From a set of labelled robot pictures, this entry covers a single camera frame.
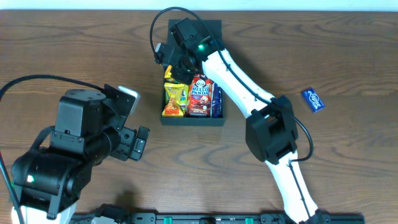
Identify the green Pretz snack box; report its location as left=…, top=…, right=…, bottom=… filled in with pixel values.
left=165, top=86, right=188, bottom=112

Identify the red Hello Panda box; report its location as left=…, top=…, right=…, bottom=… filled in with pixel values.
left=185, top=73, right=213, bottom=117

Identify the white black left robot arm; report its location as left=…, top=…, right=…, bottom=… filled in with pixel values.
left=11, top=85, right=149, bottom=223

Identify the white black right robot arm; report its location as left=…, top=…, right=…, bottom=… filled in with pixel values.
left=151, top=18, right=318, bottom=223

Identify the small yellow snack packet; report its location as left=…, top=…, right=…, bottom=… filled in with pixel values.
left=164, top=65, right=178, bottom=83

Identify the long yellow orange snack packet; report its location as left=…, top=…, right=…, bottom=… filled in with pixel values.
left=162, top=83, right=187, bottom=117

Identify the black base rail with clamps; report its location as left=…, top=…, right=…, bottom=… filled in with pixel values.
left=68, top=203, right=365, bottom=224

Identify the blue Eclipse mint tin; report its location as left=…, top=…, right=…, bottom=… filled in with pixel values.
left=302, top=88, right=325, bottom=113

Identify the black gift box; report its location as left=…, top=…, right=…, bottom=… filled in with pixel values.
left=160, top=19, right=226, bottom=126

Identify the blue Dairy Milk chocolate bar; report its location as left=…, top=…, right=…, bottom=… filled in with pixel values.
left=211, top=83, right=222, bottom=118

